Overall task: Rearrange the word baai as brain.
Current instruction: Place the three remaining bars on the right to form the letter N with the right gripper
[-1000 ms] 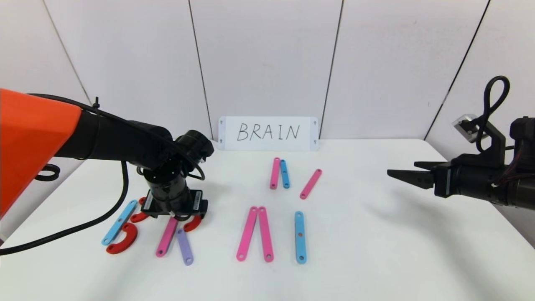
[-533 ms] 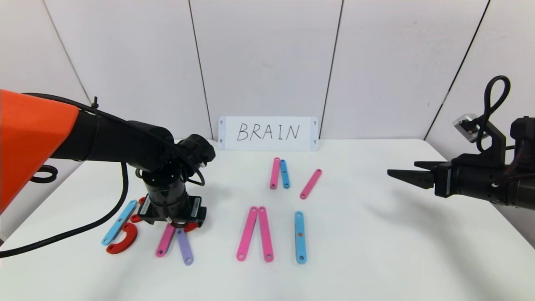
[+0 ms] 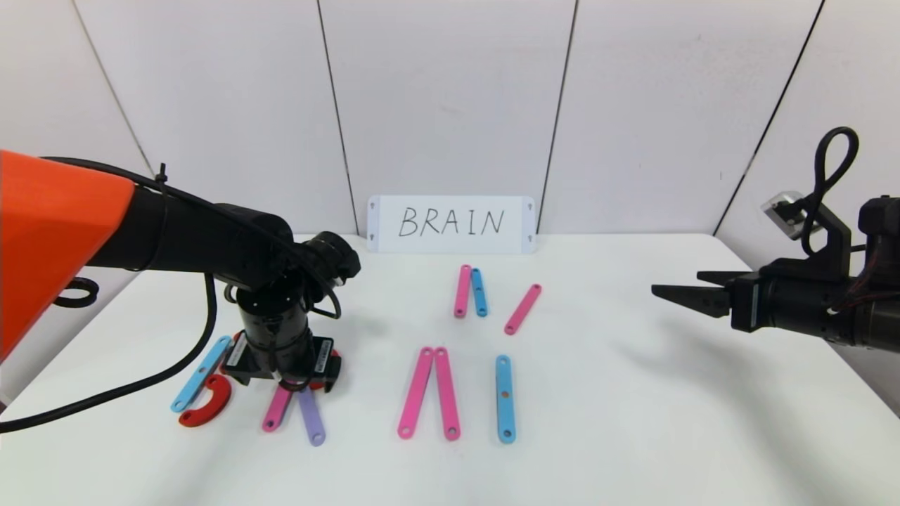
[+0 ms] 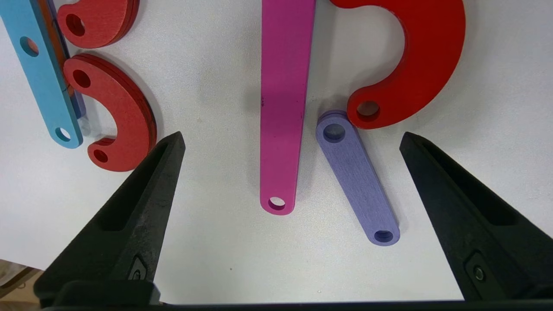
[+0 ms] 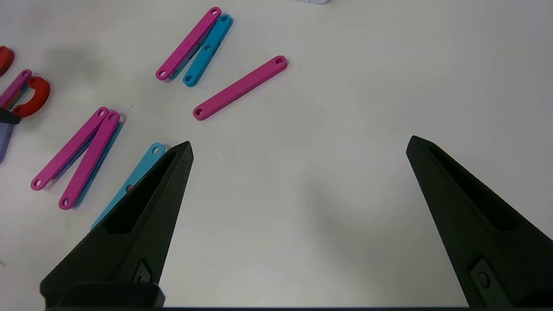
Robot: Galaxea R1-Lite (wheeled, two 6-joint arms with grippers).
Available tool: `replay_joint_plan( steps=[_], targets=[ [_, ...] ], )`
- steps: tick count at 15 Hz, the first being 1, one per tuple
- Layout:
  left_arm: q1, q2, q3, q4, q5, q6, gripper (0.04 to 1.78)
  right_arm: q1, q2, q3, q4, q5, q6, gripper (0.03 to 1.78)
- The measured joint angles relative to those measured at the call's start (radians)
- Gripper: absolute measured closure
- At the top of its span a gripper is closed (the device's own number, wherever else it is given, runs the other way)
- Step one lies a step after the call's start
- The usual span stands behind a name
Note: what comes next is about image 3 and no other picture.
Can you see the red C-shaped piece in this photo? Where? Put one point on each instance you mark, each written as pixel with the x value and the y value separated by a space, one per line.
pixel 320 386
pixel 225 367
pixel 218 403

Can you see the pink holed strip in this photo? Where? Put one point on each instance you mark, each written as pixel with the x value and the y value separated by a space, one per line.
pixel 522 310
pixel 447 393
pixel 462 291
pixel 275 411
pixel 415 392

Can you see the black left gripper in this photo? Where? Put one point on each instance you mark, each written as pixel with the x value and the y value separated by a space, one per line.
pixel 320 365

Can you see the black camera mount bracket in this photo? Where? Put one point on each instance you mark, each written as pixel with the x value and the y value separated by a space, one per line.
pixel 830 240

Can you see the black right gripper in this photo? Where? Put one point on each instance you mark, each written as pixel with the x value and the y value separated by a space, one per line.
pixel 747 303

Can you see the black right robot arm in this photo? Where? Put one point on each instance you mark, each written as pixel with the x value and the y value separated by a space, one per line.
pixel 875 316

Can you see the light blue holed strip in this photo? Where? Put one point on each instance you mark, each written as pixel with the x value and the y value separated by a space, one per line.
pixel 202 373

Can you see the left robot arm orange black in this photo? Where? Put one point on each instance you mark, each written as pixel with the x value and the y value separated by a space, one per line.
pixel 190 246

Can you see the short blue holed strip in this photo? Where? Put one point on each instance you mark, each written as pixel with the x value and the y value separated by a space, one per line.
pixel 479 292

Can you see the long blue holed strip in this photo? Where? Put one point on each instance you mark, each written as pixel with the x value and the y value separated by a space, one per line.
pixel 505 398

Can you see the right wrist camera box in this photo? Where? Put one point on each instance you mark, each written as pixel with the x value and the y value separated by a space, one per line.
pixel 782 211

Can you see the short purple holed strip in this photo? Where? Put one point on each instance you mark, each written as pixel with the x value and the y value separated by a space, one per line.
pixel 313 422

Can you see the white BRAIN sign card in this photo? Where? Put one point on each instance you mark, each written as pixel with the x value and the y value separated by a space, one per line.
pixel 450 242

